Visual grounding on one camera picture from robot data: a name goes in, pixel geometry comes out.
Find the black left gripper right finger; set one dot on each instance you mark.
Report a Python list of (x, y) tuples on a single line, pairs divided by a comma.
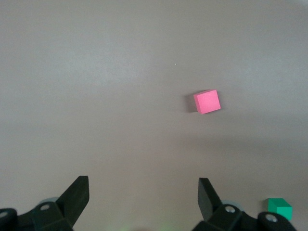
[(211, 207)]

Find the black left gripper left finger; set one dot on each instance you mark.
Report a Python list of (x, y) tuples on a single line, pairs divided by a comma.
[(67, 207)]

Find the green foam cube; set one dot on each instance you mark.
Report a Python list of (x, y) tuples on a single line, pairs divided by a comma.
[(281, 211)]

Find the pink foam cube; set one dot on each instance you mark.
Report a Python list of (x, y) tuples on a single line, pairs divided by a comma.
[(207, 102)]

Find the brown table cover mat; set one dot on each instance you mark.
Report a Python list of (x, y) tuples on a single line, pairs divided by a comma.
[(96, 96)]

